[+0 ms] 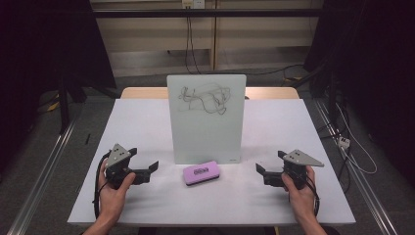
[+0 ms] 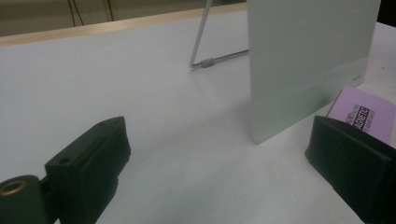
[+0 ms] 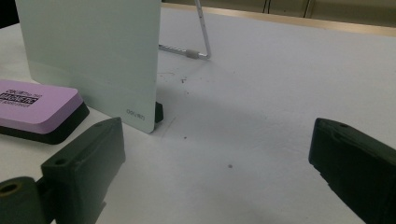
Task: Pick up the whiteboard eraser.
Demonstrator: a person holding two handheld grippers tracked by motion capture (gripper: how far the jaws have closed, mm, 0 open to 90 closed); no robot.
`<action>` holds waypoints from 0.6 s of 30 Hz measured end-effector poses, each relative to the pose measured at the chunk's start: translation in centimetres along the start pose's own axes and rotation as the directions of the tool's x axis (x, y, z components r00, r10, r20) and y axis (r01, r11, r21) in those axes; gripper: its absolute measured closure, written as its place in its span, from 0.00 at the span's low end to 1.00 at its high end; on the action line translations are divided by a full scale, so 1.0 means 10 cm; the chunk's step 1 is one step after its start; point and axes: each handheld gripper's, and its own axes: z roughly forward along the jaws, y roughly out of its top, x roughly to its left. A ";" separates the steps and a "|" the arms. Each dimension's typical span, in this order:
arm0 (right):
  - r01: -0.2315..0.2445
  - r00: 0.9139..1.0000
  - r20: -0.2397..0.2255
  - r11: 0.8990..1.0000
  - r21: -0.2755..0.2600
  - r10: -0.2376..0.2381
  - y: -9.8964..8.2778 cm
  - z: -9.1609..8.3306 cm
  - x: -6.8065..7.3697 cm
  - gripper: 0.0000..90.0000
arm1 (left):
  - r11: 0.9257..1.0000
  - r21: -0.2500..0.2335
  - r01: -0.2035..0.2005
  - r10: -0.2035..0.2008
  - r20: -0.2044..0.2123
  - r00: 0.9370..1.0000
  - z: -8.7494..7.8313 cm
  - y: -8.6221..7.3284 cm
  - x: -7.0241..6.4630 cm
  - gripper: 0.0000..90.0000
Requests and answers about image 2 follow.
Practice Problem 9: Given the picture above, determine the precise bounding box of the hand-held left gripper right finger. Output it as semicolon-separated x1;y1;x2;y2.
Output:
304;115;396;224

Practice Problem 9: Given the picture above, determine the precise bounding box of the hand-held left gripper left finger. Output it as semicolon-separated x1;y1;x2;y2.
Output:
44;116;132;224

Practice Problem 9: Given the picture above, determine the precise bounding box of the purple board eraser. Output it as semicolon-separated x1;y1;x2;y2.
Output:
326;86;396;146

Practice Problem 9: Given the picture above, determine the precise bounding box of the pale grey glass board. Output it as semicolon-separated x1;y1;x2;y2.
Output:
247;0;382;145

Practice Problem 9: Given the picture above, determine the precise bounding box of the light wooden table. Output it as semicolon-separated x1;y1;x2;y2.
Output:
0;2;248;49

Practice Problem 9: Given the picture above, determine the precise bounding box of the metal stand rod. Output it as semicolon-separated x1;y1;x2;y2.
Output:
189;0;250;70

